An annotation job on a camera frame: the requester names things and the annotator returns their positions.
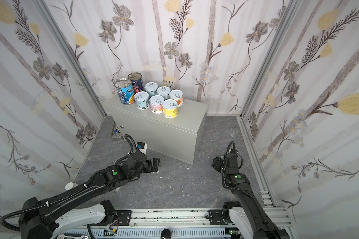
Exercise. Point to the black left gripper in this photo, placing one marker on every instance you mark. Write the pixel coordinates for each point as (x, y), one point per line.
(149, 164)

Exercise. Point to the yellow label can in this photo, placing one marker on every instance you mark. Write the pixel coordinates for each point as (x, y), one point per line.
(170, 108)

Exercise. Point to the red label can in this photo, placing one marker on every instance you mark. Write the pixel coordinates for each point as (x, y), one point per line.
(156, 104)

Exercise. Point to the teal label can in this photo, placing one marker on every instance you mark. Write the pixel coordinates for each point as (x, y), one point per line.
(142, 100)

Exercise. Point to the orange label can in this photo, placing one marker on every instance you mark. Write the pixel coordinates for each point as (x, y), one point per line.
(177, 95)

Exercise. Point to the green label can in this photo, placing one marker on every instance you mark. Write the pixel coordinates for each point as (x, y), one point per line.
(151, 88)

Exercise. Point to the blue label tall can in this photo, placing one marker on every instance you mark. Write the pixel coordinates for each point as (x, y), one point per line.
(125, 90)

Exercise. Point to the dark chopped tomatoes can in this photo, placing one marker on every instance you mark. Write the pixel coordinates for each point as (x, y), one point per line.
(137, 81)

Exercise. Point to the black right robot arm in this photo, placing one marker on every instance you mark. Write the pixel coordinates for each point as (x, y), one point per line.
(242, 194)

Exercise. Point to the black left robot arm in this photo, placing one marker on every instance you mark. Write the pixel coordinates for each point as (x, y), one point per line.
(49, 217)

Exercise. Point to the grey metal cabinet box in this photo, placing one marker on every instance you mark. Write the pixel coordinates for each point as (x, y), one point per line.
(178, 138)

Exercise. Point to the white pill bottle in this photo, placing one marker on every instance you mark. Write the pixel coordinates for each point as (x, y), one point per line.
(70, 185)

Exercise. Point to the clear plastic measuring cup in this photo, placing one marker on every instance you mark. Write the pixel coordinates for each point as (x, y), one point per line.
(233, 131)

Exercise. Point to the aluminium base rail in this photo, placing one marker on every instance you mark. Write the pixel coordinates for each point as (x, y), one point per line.
(186, 223)

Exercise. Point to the aluminium corner frame left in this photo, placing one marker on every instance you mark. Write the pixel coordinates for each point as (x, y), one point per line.
(69, 53)

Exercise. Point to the aluminium corner frame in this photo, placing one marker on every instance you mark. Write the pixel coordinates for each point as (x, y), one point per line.
(69, 53)
(267, 196)

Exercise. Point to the aluminium corner frame right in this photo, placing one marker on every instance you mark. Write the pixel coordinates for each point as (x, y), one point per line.
(267, 196)

